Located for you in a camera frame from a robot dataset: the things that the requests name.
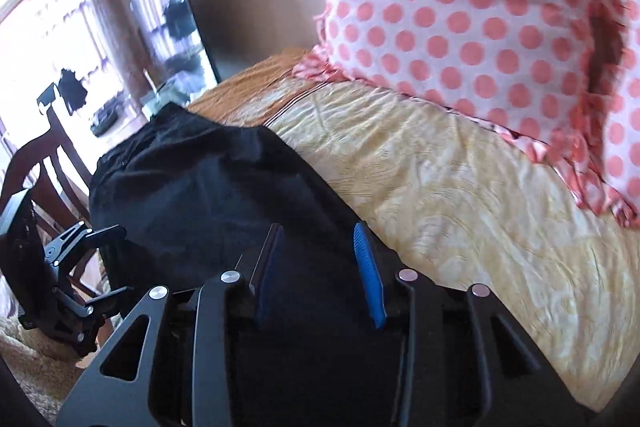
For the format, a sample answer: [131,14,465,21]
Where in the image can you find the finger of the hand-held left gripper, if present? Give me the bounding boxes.
[52,286,135,358]
[44,222,127,267]

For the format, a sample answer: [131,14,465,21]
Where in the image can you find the yellow patterned bedspread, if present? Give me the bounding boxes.
[186,46,640,427]

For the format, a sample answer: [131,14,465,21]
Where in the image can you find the beige shaggy rug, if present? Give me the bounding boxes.
[0,314,103,413]

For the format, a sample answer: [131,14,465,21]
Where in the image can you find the wall mirror black frame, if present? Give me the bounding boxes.
[129,0,222,108]

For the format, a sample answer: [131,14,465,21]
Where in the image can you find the brown curtain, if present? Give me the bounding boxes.
[80,0,148,108]

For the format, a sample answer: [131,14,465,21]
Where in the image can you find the black pants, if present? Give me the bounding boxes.
[89,102,416,427]

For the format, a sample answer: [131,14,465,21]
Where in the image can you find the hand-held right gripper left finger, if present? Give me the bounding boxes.
[55,223,287,427]

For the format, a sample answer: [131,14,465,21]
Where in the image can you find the dark wooden chair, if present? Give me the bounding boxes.
[0,107,110,300]

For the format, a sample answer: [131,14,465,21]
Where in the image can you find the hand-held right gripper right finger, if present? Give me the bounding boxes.
[352,222,597,427]

